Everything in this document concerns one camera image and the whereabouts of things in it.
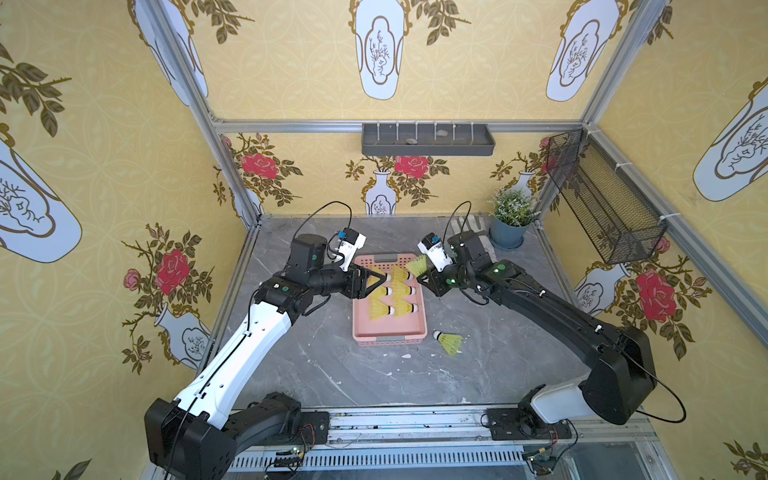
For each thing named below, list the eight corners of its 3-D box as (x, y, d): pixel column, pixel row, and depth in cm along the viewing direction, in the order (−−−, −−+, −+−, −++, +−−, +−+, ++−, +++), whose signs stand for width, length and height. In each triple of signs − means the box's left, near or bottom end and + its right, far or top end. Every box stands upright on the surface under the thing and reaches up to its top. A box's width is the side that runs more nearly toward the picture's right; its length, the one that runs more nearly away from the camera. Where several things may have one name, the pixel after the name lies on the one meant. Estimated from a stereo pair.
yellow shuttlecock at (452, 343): (430, 349, 89) (431, 345, 86) (433, 333, 92) (434, 329, 89) (459, 358, 87) (461, 354, 85) (461, 341, 90) (463, 336, 88)
